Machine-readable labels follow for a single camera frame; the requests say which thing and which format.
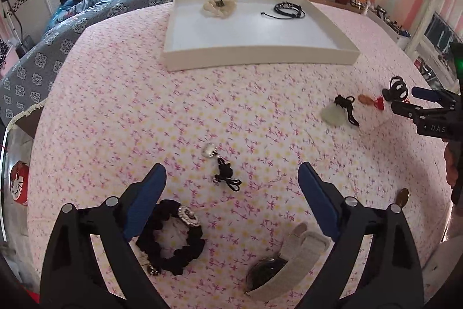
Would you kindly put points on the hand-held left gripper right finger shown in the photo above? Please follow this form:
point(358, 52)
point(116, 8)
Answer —
point(318, 200)

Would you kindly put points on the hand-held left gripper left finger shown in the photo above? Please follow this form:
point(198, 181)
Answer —
point(146, 200)

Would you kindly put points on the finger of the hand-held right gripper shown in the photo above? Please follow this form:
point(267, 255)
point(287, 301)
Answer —
point(427, 93)
point(408, 110)

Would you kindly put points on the black hair claw clip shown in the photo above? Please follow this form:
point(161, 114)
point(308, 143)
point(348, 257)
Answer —
point(390, 93)

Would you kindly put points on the orange pendant with red knot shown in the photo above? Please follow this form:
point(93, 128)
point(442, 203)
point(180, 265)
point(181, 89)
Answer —
point(365, 99)

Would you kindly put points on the black scrunchie with rhinestone charm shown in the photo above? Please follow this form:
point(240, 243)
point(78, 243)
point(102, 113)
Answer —
point(181, 258)

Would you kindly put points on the black knot pendant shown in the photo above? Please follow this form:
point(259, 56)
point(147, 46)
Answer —
point(224, 171)

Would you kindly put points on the beige headband with black end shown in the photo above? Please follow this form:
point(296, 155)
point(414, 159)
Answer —
point(267, 271)

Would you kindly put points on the white shallow tray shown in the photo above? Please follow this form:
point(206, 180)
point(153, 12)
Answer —
point(253, 30)

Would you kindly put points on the person's right hand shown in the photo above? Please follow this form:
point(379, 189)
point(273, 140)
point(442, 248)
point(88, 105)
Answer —
point(454, 167)

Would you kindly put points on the pink floral bedsheet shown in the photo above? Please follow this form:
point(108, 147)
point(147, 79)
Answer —
point(144, 95)

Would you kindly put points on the shiny round cartoon item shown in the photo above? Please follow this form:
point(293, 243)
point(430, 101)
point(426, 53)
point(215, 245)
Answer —
point(16, 178)

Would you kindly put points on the black phone stand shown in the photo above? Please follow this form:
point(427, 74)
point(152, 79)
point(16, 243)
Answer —
point(25, 41)

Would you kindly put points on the blue patterned quilt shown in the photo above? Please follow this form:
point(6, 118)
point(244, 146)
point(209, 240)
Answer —
point(108, 1)

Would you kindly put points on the cream fluffy scrunchie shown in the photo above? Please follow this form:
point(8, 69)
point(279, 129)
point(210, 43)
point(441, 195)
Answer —
point(219, 8)

